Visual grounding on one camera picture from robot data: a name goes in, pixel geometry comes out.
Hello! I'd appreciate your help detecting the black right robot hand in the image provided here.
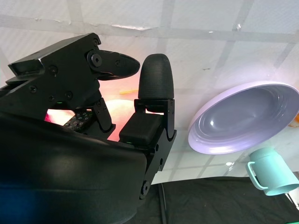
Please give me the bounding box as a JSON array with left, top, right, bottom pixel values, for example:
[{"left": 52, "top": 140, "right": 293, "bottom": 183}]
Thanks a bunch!
[{"left": 0, "top": 32, "right": 177, "bottom": 224}]

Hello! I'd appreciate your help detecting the lavender round plate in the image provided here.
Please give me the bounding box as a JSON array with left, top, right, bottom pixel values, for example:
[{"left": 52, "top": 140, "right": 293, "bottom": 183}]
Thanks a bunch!
[{"left": 188, "top": 81, "right": 299, "bottom": 155}]

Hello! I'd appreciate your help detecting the black cloth backdrop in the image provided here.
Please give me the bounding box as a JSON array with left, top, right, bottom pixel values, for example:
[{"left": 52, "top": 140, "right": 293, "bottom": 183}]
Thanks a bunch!
[{"left": 134, "top": 176, "right": 299, "bottom": 224}]

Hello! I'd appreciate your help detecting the orange white striped pumpkin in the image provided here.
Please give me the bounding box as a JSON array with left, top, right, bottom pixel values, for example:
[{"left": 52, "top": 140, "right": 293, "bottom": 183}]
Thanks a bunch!
[{"left": 288, "top": 114, "right": 299, "bottom": 128}]

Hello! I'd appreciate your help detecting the thin cable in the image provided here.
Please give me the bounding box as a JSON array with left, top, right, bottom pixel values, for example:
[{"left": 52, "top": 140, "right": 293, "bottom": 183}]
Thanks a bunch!
[{"left": 157, "top": 183, "right": 169, "bottom": 224}]

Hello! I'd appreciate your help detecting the light teal cup with handle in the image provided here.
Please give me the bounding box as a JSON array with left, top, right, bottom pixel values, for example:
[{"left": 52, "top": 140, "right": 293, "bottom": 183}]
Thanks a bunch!
[{"left": 247, "top": 147, "right": 299, "bottom": 196}]

